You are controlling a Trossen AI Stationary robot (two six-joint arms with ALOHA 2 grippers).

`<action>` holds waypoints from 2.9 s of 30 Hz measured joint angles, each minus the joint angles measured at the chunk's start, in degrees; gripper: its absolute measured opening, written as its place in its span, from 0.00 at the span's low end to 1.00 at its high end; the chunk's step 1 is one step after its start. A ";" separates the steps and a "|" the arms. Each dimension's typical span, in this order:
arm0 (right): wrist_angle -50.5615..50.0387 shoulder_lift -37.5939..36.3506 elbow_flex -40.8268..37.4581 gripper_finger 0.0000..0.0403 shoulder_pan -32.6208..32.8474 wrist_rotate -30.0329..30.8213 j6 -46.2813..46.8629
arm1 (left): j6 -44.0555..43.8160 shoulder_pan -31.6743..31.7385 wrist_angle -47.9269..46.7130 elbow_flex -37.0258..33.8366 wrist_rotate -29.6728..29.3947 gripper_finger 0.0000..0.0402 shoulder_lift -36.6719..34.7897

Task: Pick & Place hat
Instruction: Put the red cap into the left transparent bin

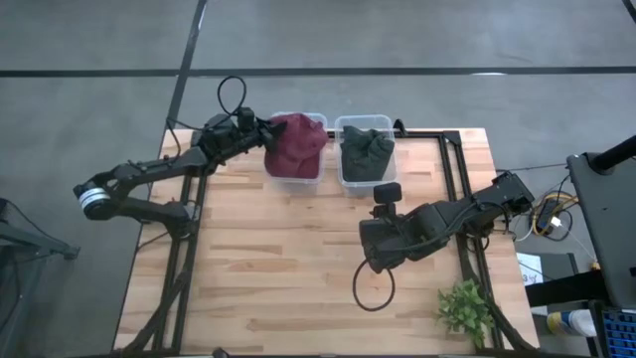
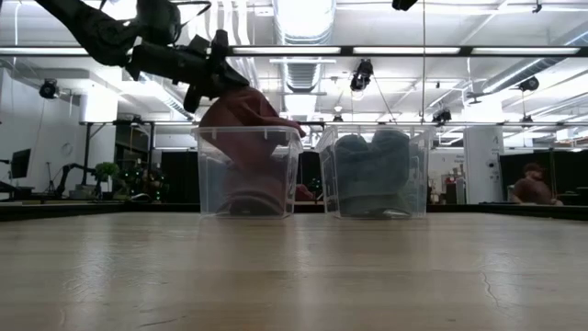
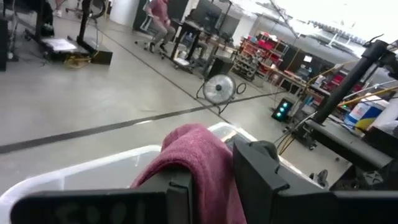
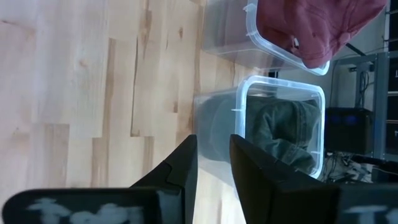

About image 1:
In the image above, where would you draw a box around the grey metal stand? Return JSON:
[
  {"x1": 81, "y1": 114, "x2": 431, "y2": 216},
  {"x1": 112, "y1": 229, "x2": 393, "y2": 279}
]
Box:
[{"x1": 0, "y1": 197, "x2": 80, "y2": 358}]

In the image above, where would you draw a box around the plastic grid crate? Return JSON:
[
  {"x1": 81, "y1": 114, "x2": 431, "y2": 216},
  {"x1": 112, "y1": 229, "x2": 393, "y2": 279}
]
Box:
[{"x1": 593, "y1": 300, "x2": 636, "y2": 358}]

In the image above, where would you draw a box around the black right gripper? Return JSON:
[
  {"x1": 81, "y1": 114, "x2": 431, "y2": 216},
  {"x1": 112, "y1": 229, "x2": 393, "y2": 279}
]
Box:
[{"x1": 358, "y1": 213, "x2": 423, "y2": 273}]

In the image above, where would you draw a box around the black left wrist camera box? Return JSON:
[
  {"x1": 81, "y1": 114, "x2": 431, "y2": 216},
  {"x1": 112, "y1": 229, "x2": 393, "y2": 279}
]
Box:
[{"x1": 237, "y1": 106, "x2": 257, "y2": 131}]

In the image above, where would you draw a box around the black aluminium extrusion frame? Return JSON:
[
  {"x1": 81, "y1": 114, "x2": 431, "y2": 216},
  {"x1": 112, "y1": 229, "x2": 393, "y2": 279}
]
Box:
[{"x1": 116, "y1": 126, "x2": 541, "y2": 355}]

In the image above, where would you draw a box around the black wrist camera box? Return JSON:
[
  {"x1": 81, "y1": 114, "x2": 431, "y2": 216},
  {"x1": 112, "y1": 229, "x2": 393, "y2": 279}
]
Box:
[
  {"x1": 237, "y1": 106, "x2": 257, "y2": 131},
  {"x1": 372, "y1": 181, "x2": 403, "y2": 205}
]

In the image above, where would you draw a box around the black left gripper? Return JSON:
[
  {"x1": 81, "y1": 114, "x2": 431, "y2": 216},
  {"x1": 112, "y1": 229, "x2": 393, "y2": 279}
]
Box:
[{"x1": 206, "y1": 118, "x2": 287, "y2": 160}]

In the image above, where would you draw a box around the dark green baseball cap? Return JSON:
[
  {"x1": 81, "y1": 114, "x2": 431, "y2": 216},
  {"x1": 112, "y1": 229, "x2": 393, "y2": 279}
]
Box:
[{"x1": 340, "y1": 124, "x2": 397, "y2": 183}]

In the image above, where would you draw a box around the clear plastic storage bin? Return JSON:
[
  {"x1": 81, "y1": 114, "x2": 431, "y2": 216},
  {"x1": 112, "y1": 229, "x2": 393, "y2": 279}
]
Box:
[
  {"x1": 266, "y1": 110, "x2": 330, "y2": 187},
  {"x1": 333, "y1": 113, "x2": 399, "y2": 189}
]

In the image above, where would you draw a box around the black flat bar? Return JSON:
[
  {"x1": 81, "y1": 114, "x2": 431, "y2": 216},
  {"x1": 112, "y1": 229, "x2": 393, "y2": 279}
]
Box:
[{"x1": 524, "y1": 270, "x2": 605, "y2": 308}]

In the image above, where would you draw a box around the white paper sheet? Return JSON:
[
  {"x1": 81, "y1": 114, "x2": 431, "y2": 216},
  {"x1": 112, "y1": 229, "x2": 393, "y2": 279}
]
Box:
[{"x1": 515, "y1": 251, "x2": 544, "y2": 287}]

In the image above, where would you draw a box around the yellow cable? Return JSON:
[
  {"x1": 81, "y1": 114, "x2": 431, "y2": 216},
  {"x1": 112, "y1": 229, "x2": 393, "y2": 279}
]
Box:
[{"x1": 532, "y1": 194, "x2": 580, "y2": 238}]

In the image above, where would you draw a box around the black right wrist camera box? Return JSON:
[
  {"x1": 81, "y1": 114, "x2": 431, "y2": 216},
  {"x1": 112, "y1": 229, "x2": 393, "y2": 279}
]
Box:
[{"x1": 372, "y1": 181, "x2": 403, "y2": 205}]

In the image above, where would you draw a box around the black power adapter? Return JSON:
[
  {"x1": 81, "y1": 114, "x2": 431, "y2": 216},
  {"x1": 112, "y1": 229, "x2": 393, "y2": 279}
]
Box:
[{"x1": 536, "y1": 197, "x2": 561, "y2": 231}]

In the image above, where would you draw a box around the green plant in white pot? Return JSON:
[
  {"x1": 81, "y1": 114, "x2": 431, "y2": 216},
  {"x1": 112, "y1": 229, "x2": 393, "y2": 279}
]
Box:
[{"x1": 434, "y1": 277, "x2": 496, "y2": 349}]

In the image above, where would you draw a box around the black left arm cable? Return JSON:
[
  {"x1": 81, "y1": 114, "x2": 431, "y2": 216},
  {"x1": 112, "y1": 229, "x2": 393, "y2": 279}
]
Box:
[{"x1": 216, "y1": 75, "x2": 248, "y2": 118}]

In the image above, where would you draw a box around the white yellow spray bottle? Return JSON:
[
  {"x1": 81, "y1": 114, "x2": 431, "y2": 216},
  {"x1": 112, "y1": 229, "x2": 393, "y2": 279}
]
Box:
[{"x1": 546, "y1": 307, "x2": 597, "y2": 338}]

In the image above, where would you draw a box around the black round pole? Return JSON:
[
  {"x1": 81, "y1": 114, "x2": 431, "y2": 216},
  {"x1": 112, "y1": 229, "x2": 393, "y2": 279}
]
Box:
[{"x1": 590, "y1": 133, "x2": 636, "y2": 171}]

